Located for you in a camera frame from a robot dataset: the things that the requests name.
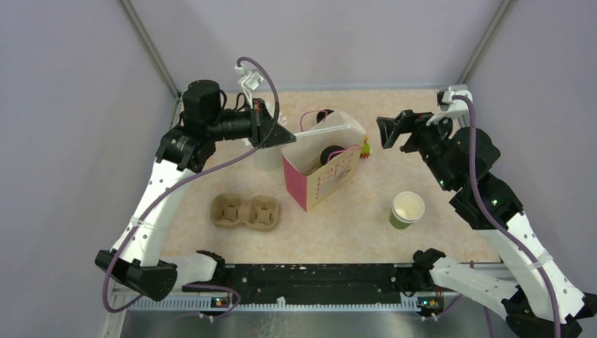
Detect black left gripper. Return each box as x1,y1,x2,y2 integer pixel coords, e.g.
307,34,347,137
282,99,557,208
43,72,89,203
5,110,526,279
207,97,296,149

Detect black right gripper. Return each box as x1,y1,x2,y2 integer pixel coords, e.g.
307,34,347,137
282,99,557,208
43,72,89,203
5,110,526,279
377,108,458,192

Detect single white straw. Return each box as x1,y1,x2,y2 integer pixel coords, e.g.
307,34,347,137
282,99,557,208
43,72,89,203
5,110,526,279
294,123,350,139

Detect beige pink cake bag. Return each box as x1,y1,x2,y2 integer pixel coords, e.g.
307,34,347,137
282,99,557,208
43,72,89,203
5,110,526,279
281,111,367,212

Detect black coffee cup lid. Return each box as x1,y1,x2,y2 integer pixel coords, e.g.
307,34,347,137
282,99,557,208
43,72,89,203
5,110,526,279
320,145,346,166

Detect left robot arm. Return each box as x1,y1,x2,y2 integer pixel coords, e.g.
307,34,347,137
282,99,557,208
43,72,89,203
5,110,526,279
94,74,296,302

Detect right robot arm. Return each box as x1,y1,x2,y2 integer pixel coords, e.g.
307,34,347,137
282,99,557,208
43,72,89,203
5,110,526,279
376,110,596,337

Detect white straw holder cup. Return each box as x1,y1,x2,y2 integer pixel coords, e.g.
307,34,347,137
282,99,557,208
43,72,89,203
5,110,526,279
252,146,282,172

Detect red green toy car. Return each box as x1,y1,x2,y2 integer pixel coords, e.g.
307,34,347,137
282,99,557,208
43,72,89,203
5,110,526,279
360,136,371,160

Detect brown cardboard cup carrier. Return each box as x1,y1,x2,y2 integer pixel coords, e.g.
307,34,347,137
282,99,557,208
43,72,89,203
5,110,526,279
209,193,281,232

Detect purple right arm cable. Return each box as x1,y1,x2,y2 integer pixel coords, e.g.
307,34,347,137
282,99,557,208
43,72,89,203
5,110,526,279
438,94,563,338

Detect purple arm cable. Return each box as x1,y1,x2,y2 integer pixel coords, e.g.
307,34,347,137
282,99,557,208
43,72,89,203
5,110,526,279
438,94,563,338
101,56,281,320

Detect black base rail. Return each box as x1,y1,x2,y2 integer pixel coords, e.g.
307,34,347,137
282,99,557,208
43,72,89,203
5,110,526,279
210,263,446,305

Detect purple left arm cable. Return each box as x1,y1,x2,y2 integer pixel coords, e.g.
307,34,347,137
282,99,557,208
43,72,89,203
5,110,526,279
101,56,281,320

